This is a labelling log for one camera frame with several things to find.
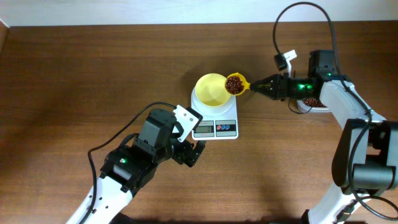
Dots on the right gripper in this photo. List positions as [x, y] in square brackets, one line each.
[282, 79]

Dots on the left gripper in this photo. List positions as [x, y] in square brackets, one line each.
[180, 155]

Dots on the yellow measuring scoop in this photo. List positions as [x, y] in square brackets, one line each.
[245, 83]

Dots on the red beans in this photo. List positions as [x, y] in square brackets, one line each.
[234, 85]
[313, 102]

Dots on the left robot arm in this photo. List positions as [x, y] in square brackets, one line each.
[134, 162]

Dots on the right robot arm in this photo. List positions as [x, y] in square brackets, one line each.
[365, 162]

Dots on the white digital kitchen scale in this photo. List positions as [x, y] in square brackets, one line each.
[218, 123]

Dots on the yellow plastic bowl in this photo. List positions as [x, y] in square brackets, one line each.
[210, 90]

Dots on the clear plastic container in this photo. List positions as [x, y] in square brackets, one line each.
[306, 109]

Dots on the red beans in container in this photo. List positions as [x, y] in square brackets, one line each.
[313, 102]

